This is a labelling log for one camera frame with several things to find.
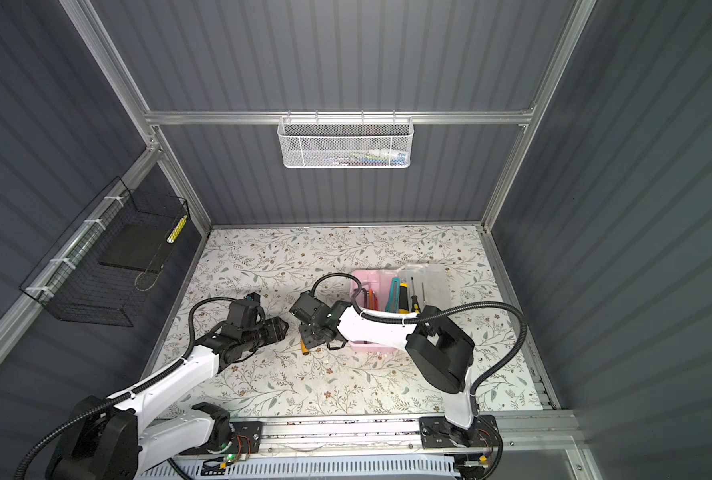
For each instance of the black yellow grip screwdriver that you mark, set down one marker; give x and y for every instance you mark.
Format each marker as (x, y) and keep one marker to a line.
(415, 303)

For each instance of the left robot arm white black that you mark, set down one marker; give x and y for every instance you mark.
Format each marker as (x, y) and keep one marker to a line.
(121, 436)

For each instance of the teal utility knife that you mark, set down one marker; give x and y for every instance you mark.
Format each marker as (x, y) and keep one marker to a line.
(392, 304)

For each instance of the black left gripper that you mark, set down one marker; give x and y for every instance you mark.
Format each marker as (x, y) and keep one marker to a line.
(275, 329)

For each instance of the white wire mesh basket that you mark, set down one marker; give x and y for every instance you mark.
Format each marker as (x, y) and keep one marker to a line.
(361, 144)

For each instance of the black wire basket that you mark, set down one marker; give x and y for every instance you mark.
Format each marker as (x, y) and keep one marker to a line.
(106, 270)

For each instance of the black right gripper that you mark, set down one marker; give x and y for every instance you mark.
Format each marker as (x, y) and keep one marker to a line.
(306, 337)

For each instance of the aluminium corner frame post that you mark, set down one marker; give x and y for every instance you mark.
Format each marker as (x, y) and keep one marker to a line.
(98, 41)

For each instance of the yellow black utility knife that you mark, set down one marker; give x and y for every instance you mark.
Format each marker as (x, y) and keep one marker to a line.
(403, 302)

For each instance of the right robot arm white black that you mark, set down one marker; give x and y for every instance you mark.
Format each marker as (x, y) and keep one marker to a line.
(439, 348)

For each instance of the clear tool box lid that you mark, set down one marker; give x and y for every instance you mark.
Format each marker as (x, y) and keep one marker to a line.
(429, 282)

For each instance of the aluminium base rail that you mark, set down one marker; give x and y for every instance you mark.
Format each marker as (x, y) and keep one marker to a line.
(403, 433)

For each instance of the yellow tube in black basket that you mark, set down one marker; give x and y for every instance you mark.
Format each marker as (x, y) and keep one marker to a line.
(177, 229)

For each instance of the horizontal aluminium frame bar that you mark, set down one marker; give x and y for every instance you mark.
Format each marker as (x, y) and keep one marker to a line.
(257, 118)

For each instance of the black pad in basket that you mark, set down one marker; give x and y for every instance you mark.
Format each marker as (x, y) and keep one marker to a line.
(138, 248)

